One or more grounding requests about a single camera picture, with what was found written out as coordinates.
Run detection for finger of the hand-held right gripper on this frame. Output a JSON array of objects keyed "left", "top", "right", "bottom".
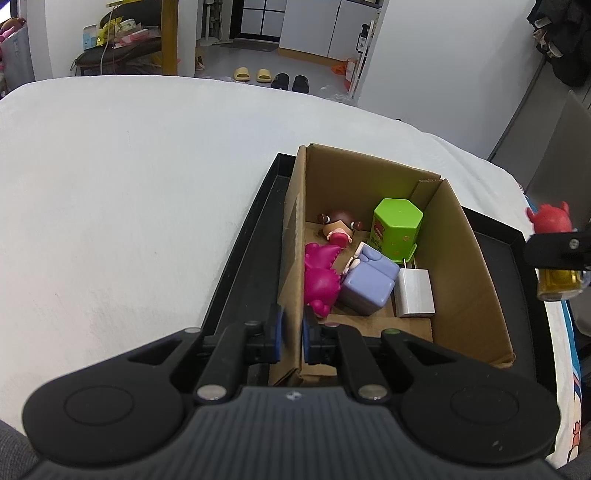
[{"left": 524, "top": 230, "right": 591, "bottom": 271}]

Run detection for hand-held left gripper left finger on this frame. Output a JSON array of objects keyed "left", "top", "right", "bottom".
[{"left": 127, "top": 305, "right": 283, "bottom": 403}]

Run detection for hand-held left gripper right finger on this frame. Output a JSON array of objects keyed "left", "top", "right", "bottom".
[{"left": 302, "top": 318, "right": 467, "bottom": 403}]

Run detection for blue red figure with mug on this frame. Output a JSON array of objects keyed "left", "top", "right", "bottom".
[{"left": 525, "top": 200, "right": 591, "bottom": 302}]

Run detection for pink dinosaur figure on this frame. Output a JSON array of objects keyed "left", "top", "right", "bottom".
[{"left": 304, "top": 242, "right": 345, "bottom": 319}]

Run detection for black plastic tray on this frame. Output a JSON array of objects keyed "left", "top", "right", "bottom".
[{"left": 203, "top": 152, "right": 559, "bottom": 388}]

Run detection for purple block toy figure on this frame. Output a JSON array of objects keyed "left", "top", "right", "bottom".
[{"left": 339, "top": 241, "right": 400, "bottom": 317}]

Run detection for brown cardboard box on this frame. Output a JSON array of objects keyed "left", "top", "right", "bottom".
[{"left": 269, "top": 143, "right": 516, "bottom": 387}]

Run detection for white plug charger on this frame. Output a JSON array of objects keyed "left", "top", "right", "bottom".
[{"left": 394, "top": 258, "right": 436, "bottom": 319}]

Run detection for brown-haired doll figure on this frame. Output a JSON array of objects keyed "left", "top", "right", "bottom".
[{"left": 318, "top": 210, "right": 365, "bottom": 247}]

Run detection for green hexagonal toy box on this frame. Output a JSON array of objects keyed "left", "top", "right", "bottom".
[{"left": 369, "top": 198, "right": 424, "bottom": 260}]

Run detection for blue printed bedsheet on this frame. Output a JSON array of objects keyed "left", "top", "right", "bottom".
[{"left": 561, "top": 300, "right": 591, "bottom": 467}]

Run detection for white blanket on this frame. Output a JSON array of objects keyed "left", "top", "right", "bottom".
[{"left": 0, "top": 74, "right": 591, "bottom": 467}]

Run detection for dark hanging clothes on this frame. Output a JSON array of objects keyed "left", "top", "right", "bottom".
[{"left": 526, "top": 0, "right": 591, "bottom": 88}]

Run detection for person's grey clothing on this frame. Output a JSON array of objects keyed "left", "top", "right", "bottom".
[{"left": 0, "top": 418, "right": 44, "bottom": 480}]

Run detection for white cabinet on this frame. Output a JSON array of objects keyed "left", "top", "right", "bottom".
[{"left": 277, "top": 0, "right": 384, "bottom": 61}]

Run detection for yellow table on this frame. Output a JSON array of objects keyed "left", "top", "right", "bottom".
[{"left": 106, "top": 0, "right": 181, "bottom": 77}]

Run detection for black framed glass door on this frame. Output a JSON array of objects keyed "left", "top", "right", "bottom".
[{"left": 233, "top": 0, "right": 287, "bottom": 40}]

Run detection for dark stool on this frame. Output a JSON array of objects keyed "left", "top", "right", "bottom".
[{"left": 71, "top": 39, "right": 164, "bottom": 75}]

